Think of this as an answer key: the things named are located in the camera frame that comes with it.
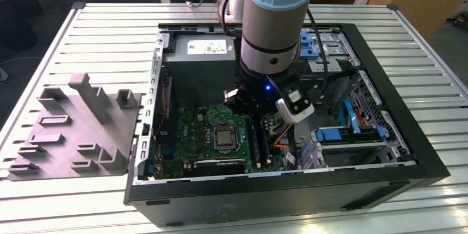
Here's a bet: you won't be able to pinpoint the grey power supply unit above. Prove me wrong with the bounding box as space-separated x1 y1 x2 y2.
163 33 243 106

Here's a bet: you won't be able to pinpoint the silver CPU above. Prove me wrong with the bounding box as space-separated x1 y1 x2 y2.
215 129 239 147

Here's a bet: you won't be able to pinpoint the green motherboard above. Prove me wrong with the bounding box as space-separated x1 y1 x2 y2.
146 105 294 180

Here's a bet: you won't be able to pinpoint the blue plastic drive latch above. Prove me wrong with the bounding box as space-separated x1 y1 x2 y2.
299 32 323 60

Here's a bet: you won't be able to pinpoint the black CPU socket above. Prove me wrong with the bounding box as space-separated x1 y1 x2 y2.
211 123 246 155

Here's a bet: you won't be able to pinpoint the hard disk in blue carrier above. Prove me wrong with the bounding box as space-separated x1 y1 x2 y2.
314 125 387 144

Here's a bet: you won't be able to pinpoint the black graphics card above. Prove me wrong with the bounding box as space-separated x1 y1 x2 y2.
194 158 247 176

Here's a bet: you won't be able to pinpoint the metal drive cage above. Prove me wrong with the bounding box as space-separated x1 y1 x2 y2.
293 30 362 89

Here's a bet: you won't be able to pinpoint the black open PC case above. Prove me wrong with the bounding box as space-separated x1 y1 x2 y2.
123 22 451 228

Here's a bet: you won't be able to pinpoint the grey parts rack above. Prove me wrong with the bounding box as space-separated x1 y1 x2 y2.
0 72 147 182

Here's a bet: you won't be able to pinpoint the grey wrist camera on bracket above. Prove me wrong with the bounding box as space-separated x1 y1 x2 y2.
222 88 245 107

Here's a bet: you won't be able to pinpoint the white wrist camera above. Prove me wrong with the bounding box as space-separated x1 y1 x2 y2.
275 83 317 124

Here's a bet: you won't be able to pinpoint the orange wires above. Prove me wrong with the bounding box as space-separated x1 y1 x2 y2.
274 125 294 150

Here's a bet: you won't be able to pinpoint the red wire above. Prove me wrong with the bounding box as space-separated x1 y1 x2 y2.
154 76 173 139

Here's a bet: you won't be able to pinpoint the blue flat data wire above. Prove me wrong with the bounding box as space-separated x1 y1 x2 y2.
339 99 363 135

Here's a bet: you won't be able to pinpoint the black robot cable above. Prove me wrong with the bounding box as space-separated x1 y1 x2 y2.
218 0 333 103

